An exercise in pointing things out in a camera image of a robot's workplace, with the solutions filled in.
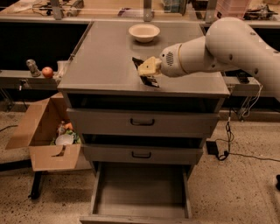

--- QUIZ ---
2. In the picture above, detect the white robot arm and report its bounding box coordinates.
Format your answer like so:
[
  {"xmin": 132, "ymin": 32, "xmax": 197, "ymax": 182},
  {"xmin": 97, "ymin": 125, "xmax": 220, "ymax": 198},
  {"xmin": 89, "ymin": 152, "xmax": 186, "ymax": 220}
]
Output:
[{"xmin": 136, "ymin": 17, "xmax": 280, "ymax": 99}]

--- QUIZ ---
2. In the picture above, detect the grey drawer cabinet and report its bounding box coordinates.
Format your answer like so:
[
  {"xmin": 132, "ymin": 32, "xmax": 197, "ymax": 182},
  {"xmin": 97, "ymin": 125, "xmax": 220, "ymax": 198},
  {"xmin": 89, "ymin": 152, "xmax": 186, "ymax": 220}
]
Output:
[{"xmin": 57, "ymin": 20, "xmax": 231, "ymax": 182}]

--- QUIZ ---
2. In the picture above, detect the grey top drawer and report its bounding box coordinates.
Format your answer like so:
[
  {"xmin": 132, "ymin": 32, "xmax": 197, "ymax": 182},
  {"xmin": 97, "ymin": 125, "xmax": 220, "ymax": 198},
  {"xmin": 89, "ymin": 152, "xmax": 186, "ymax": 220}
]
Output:
[{"xmin": 66, "ymin": 108, "xmax": 219, "ymax": 137}]

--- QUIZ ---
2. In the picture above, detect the grey drawer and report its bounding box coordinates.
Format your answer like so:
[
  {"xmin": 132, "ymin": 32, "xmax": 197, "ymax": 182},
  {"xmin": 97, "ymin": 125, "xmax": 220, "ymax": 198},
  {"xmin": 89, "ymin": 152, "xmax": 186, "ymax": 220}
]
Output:
[
  {"xmin": 80, "ymin": 162, "xmax": 201, "ymax": 224},
  {"xmin": 83, "ymin": 144, "xmax": 203, "ymax": 165},
  {"xmin": 66, "ymin": 108, "xmax": 219, "ymax": 137}
]

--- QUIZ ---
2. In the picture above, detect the grey middle drawer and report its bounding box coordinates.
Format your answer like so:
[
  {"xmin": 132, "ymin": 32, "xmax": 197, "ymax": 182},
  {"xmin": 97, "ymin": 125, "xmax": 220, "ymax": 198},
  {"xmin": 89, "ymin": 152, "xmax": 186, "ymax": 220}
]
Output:
[{"xmin": 83, "ymin": 144, "xmax": 203, "ymax": 165}]

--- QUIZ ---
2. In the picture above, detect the grey bottom drawer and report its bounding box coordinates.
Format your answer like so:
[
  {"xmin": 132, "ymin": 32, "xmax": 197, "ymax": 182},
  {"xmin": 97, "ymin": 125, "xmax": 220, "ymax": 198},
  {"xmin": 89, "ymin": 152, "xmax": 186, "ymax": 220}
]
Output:
[{"xmin": 80, "ymin": 162, "xmax": 201, "ymax": 224}]

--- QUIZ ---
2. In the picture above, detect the white ceramic bowl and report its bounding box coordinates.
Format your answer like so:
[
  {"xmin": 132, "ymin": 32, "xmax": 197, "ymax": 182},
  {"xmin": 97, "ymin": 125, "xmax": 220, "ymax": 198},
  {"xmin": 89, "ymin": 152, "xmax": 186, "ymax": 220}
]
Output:
[{"xmin": 129, "ymin": 24, "xmax": 160, "ymax": 43}]

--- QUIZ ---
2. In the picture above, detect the black remote on shelf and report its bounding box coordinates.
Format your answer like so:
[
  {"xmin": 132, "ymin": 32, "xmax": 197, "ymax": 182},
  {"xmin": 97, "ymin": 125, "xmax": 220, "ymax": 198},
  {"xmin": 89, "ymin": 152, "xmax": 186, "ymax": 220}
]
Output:
[{"xmin": 236, "ymin": 73, "xmax": 249, "ymax": 84}]

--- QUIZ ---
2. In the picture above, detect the black power adapter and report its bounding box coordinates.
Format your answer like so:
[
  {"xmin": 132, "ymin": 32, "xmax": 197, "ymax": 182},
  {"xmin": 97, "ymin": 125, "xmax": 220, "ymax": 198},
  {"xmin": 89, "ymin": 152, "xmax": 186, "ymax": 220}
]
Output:
[{"xmin": 206, "ymin": 141, "xmax": 219, "ymax": 156}]

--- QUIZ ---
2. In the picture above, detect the pink plastic bin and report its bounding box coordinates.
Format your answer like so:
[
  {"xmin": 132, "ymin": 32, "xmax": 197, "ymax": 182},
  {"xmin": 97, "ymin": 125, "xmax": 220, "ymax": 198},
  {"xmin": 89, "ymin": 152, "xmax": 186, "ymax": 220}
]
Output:
[{"xmin": 215, "ymin": 0, "xmax": 251, "ymax": 19}]

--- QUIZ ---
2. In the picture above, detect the red apple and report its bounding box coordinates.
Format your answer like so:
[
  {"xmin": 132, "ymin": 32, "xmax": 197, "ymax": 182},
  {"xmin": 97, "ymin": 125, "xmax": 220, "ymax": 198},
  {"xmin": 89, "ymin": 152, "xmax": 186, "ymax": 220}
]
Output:
[{"xmin": 42, "ymin": 66, "xmax": 54, "ymax": 78}]

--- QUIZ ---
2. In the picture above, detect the white bowl in box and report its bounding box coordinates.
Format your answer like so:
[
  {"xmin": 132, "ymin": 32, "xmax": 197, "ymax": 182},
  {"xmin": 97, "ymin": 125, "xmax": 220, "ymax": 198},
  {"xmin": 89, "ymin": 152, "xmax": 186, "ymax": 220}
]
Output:
[{"xmin": 55, "ymin": 134, "xmax": 74, "ymax": 145}]

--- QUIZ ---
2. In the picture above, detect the small grey figurine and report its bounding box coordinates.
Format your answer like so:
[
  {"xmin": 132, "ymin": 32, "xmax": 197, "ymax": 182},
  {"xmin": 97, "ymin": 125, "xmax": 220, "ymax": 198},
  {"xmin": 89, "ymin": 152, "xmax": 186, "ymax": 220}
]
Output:
[{"xmin": 26, "ymin": 59, "xmax": 41, "ymax": 77}]

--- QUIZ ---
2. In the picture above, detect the open cardboard box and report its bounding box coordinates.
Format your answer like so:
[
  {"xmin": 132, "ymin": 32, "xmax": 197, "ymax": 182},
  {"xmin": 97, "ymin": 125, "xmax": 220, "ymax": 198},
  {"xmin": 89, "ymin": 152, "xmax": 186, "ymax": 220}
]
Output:
[{"xmin": 6, "ymin": 94, "xmax": 81, "ymax": 172}]

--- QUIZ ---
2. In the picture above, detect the black floor cable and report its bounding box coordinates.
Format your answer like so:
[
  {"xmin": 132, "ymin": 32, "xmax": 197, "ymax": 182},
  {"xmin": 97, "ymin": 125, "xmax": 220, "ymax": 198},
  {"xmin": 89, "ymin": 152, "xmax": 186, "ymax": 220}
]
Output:
[{"xmin": 215, "ymin": 108, "xmax": 280, "ymax": 164}]

